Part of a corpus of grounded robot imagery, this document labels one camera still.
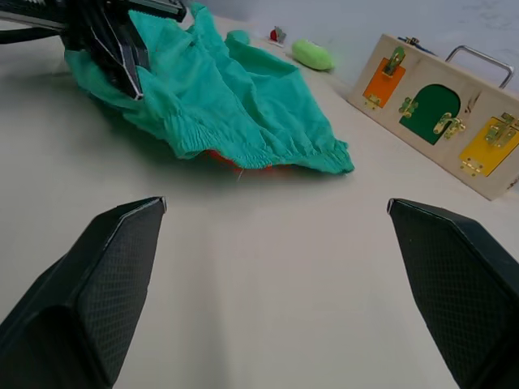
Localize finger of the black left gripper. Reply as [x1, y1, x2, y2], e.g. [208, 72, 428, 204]
[80, 0, 149, 100]
[127, 0, 188, 24]

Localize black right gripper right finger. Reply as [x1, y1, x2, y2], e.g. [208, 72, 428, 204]
[386, 197, 519, 389]

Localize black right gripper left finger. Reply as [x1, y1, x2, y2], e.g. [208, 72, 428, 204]
[0, 196, 168, 389]

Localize green shorts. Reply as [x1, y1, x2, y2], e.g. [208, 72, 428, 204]
[63, 2, 355, 176]

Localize green plush toy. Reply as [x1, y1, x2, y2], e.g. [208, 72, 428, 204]
[291, 38, 336, 72]

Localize wooden lock box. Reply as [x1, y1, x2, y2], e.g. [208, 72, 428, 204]
[346, 33, 519, 202]

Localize orange drawstring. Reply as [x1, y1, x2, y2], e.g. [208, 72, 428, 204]
[202, 148, 294, 173]

